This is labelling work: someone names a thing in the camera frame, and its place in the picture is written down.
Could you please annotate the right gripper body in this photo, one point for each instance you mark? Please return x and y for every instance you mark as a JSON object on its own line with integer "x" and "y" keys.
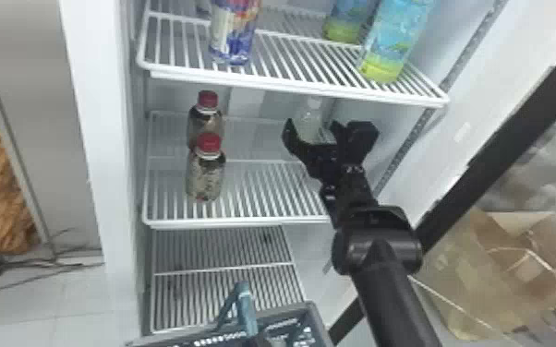
{"x": 332, "y": 165}

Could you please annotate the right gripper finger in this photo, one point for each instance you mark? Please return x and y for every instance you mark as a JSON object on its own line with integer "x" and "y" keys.
{"x": 298, "y": 143}
{"x": 339, "y": 136}

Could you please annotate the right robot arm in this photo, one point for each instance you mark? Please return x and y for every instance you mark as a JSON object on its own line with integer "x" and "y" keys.
{"x": 387, "y": 290}

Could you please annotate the clear bottle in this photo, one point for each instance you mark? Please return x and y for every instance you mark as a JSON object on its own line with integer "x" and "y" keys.
{"x": 309, "y": 121}

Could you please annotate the brown bottle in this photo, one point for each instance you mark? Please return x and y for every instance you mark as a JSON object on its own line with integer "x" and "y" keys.
{"x": 204, "y": 123}
{"x": 205, "y": 177}

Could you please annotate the green bottle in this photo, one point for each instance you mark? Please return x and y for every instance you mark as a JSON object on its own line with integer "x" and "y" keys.
{"x": 392, "y": 39}
{"x": 346, "y": 22}

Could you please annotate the blue can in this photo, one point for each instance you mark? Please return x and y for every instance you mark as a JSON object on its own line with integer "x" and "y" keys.
{"x": 233, "y": 29}

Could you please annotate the fridge door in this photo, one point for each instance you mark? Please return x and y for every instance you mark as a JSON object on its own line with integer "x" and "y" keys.
{"x": 511, "y": 145}

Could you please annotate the blue basket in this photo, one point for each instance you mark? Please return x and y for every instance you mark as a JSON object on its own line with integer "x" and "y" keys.
{"x": 278, "y": 329}

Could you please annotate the white fridge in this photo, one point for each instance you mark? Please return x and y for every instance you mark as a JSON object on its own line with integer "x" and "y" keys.
{"x": 108, "y": 145}

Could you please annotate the cardboard box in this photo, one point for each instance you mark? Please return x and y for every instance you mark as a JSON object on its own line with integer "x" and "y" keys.
{"x": 491, "y": 276}

